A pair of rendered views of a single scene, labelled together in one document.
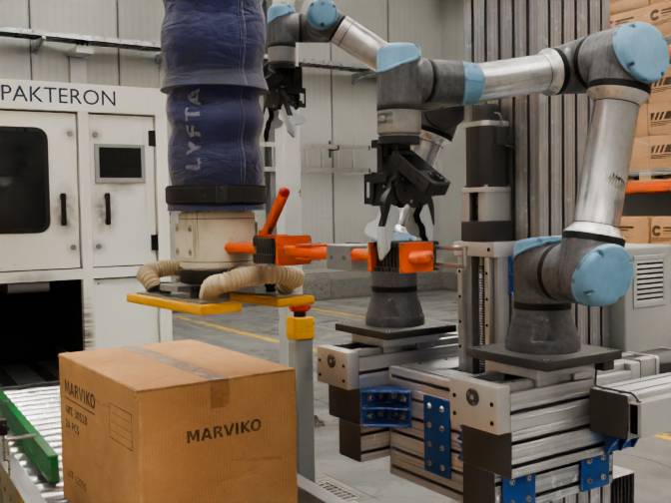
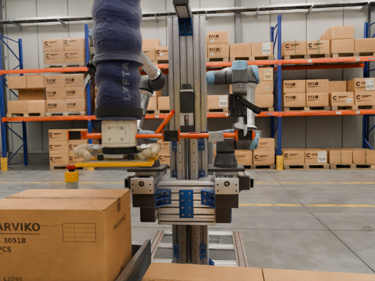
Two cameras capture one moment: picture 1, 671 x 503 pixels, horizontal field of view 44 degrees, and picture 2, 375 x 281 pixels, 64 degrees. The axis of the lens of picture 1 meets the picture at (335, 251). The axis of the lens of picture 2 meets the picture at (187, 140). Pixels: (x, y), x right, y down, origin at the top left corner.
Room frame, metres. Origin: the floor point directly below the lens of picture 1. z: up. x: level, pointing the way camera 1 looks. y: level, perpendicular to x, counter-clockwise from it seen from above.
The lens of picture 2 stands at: (0.68, 1.18, 1.31)
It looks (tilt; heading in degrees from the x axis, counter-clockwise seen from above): 3 degrees down; 309
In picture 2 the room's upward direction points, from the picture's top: 1 degrees counter-clockwise
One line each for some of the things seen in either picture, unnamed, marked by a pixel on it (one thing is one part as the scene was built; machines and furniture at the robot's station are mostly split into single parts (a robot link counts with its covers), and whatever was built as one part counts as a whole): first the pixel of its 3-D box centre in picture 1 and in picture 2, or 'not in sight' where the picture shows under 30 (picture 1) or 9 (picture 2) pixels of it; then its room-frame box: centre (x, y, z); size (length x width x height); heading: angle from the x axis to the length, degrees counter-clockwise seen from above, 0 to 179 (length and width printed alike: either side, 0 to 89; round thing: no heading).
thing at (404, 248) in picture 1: (400, 255); (243, 135); (1.38, -0.11, 1.25); 0.08 x 0.07 x 0.05; 39
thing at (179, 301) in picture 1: (181, 295); (115, 160); (1.79, 0.34, 1.15); 0.34 x 0.10 x 0.05; 39
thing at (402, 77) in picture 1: (400, 78); (239, 72); (1.41, -0.12, 1.55); 0.09 x 0.08 x 0.11; 113
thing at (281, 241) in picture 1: (282, 250); (171, 135); (1.66, 0.11, 1.25); 0.10 x 0.08 x 0.06; 129
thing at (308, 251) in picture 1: (313, 247); (162, 135); (1.78, 0.05, 1.25); 0.93 x 0.30 x 0.04; 39
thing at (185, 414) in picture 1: (171, 436); (62, 236); (2.12, 0.44, 0.75); 0.60 x 0.40 x 0.40; 34
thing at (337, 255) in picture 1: (350, 256); (215, 136); (1.49, -0.03, 1.25); 0.07 x 0.07 x 0.04; 39
